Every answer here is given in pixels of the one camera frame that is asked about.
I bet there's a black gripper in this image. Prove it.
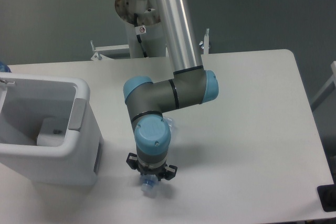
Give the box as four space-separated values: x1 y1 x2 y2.
126 153 177 181

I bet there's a crushed clear plastic bottle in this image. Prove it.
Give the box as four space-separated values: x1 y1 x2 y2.
140 116 175 198

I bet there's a clear plastic wrapper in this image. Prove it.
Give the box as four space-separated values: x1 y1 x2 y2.
37 117 68 147

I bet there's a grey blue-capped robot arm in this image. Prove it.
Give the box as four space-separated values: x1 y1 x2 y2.
123 0 219 180

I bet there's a white trash can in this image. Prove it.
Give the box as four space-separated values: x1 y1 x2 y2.
1 72 103 186

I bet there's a blue object at left edge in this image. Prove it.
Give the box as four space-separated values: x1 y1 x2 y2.
0 62 11 73

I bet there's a black clamp at table corner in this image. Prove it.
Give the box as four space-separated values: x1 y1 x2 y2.
317 184 335 212

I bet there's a white left base bracket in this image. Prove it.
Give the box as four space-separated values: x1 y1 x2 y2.
90 40 130 61

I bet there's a white base bracket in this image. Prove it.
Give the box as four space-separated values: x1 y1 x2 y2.
90 40 130 61
199 28 211 55

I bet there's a black pedestal cable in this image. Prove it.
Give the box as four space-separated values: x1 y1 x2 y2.
133 13 148 58

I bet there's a white far base bracket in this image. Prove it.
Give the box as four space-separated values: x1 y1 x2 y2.
199 28 211 55

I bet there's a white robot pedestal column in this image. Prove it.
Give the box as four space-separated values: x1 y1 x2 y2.
114 0 167 58

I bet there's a white frame at right edge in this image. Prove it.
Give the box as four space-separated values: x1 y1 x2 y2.
310 61 335 112

